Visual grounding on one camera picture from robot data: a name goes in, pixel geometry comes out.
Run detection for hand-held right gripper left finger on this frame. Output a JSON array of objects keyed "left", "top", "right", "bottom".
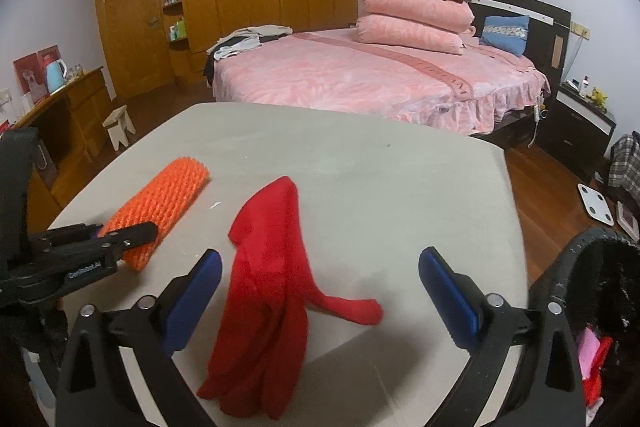
[{"left": 55, "top": 249, "right": 223, "bottom": 427}]

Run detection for dark clothes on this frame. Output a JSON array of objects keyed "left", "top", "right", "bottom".
[{"left": 202, "top": 34, "right": 222, "bottom": 88}]

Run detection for red plastic bag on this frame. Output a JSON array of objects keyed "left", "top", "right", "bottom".
[{"left": 582, "top": 336, "right": 614, "bottom": 408}]

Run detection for black laundry basket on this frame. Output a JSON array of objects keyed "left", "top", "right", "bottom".
[{"left": 510, "top": 227, "right": 640, "bottom": 427}]

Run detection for light blue kettle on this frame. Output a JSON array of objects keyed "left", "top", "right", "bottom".
[{"left": 42, "top": 58, "right": 69, "bottom": 94}]

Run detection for white plastic bag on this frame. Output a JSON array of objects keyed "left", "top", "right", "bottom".
[{"left": 584, "top": 399, "right": 607, "bottom": 427}]

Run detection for wooden sideboard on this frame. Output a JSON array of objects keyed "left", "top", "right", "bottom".
[{"left": 0, "top": 67, "right": 114, "bottom": 228}]

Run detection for pink cloth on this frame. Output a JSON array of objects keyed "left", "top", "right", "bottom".
[{"left": 575, "top": 327, "right": 603, "bottom": 380}]

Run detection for pink pillow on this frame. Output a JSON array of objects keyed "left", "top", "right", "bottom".
[
  {"left": 355, "top": 14, "right": 476, "bottom": 56},
  {"left": 356, "top": 0, "right": 476, "bottom": 32}
]

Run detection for plaid clothing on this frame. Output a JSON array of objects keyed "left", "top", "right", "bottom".
[{"left": 607, "top": 134, "right": 640, "bottom": 202}]

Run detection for black white nightstand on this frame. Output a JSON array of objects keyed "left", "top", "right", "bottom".
[{"left": 537, "top": 82, "right": 617, "bottom": 180}]

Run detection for pale flat box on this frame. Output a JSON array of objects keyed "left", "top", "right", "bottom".
[{"left": 616, "top": 201, "right": 640, "bottom": 241}]

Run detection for small white stool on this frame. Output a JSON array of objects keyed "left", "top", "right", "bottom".
[{"left": 102, "top": 105, "right": 137, "bottom": 152}]

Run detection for white charger cable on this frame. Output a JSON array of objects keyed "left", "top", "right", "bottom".
[{"left": 531, "top": 94, "right": 549, "bottom": 148}]

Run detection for dark shopping bag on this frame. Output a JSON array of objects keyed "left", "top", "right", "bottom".
[{"left": 31, "top": 142, "right": 60, "bottom": 188}]

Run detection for red cloth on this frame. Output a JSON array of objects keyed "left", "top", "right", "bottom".
[{"left": 196, "top": 176, "right": 385, "bottom": 422}]

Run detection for red box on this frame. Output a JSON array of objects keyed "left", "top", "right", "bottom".
[{"left": 13, "top": 49, "right": 63, "bottom": 105}]

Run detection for bed with pink bedspread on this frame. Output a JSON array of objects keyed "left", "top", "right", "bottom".
[{"left": 212, "top": 27, "right": 551, "bottom": 138}]

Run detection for black bed headboard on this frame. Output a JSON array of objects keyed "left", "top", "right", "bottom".
[{"left": 460, "top": 0, "right": 572, "bottom": 72}]

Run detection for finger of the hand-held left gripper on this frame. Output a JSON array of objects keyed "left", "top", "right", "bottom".
[
  {"left": 27, "top": 223, "right": 103, "bottom": 254},
  {"left": 97, "top": 221, "right": 160, "bottom": 264}
]

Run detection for wooden door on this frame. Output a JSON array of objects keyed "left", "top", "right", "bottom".
[{"left": 92, "top": 0, "right": 176, "bottom": 100}]

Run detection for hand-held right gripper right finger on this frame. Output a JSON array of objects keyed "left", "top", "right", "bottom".
[{"left": 419, "top": 247, "right": 586, "bottom": 427}]

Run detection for white bathroom scale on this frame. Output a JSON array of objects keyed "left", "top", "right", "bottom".
[{"left": 577, "top": 183, "right": 617, "bottom": 227}]

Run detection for pale clothes pile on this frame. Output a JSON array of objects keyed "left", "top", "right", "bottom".
[{"left": 212, "top": 24, "right": 293, "bottom": 60}]

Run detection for blue cushion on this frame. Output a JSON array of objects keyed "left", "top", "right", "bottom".
[{"left": 479, "top": 15, "right": 531, "bottom": 56}]

